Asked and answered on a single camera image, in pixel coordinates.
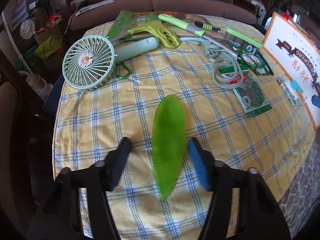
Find cardboard box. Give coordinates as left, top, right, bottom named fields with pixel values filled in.
left=263, top=12, right=319, bottom=129

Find large green food bag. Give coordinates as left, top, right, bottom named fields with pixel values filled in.
left=106, top=10, right=174, bottom=38

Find paper on sofa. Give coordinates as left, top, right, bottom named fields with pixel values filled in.
left=75, top=0, right=114, bottom=16

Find green carabiner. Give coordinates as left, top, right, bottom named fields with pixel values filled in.
left=116, top=62, right=131, bottom=80

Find round tin can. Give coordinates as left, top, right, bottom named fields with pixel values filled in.
left=20, top=17, right=39, bottom=40

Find yellow plaid tablecloth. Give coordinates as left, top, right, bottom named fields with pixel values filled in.
left=53, top=42, right=319, bottom=239

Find green rectangular case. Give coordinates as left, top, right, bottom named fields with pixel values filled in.
left=224, top=27, right=263, bottom=49

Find Centrum sachets on table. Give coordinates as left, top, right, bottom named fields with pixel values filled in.
left=229, top=44, right=274, bottom=76

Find green translucent leaf plate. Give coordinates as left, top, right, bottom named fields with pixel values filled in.
left=151, top=95, right=186, bottom=201

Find green can opener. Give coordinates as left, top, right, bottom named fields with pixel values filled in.
left=127, top=21, right=180, bottom=49

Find grey-green cord lanyard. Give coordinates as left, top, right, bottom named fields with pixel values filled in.
left=205, top=41, right=245, bottom=90

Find green seaweed snack packet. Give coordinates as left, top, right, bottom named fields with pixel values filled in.
left=233, top=73, right=272, bottom=117

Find mint handheld fan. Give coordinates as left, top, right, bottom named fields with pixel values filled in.
left=62, top=35, right=159, bottom=90

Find green ribbed grip strap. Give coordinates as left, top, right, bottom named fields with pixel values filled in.
left=194, top=21, right=222, bottom=33

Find small glass vial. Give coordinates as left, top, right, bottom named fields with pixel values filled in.
left=277, top=78, right=297, bottom=106

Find brown sofa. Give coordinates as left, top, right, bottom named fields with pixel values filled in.
left=70, top=0, right=257, bottom=31

